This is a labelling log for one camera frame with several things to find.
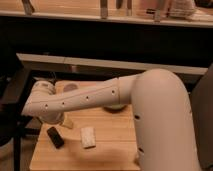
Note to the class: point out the white sponge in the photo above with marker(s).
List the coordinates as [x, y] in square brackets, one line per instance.
[88, 137]

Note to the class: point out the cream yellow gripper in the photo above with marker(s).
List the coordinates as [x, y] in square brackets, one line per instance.
[67, 122]

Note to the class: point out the black eraser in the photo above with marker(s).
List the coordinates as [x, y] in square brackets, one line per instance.
[55, 137]

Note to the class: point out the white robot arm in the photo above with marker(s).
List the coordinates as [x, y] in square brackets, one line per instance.
[163, 117]

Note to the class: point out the white paper cup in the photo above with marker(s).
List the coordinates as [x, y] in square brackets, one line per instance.
[70, 87]

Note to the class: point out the green bowl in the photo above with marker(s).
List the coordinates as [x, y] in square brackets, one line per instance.
[114, 108]

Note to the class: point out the black office chair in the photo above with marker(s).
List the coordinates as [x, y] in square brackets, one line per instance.
[15, 85]

